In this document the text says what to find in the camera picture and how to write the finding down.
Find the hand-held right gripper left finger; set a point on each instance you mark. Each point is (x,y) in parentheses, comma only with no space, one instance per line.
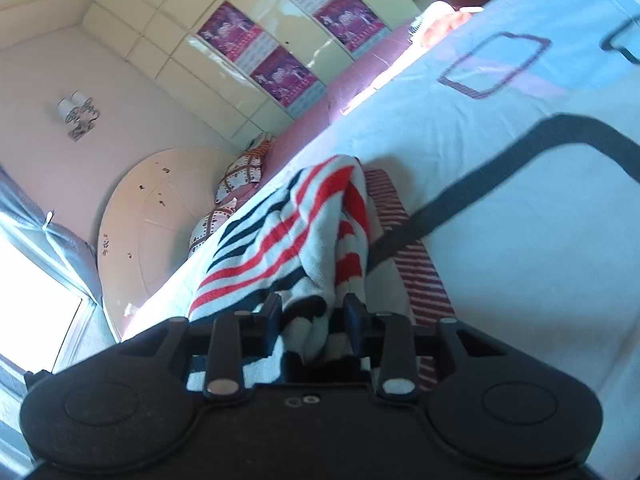
(272,317)

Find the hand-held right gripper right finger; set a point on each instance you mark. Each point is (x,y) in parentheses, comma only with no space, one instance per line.
(352,317)

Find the white red navy striped sweater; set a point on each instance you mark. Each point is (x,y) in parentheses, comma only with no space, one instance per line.
(295,230)

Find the white red patterned pillow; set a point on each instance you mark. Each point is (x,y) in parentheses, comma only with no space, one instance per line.
(242,175)
(210,230)

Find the beige rounded headboard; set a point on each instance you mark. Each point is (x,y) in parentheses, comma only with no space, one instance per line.
(150,220)

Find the grey curtain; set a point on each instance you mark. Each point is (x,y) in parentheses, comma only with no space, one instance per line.
(60,250)

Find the window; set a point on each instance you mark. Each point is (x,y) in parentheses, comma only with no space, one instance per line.
(35,305)

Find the red garment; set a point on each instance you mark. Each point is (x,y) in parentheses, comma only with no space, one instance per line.
(450,27)

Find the pale pink garment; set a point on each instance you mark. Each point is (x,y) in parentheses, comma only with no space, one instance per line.
(442,7)

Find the cream wardrobe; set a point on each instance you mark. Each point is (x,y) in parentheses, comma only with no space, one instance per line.
(165,5)

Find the white wall lamp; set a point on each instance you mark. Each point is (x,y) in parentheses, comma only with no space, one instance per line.
(80,115)

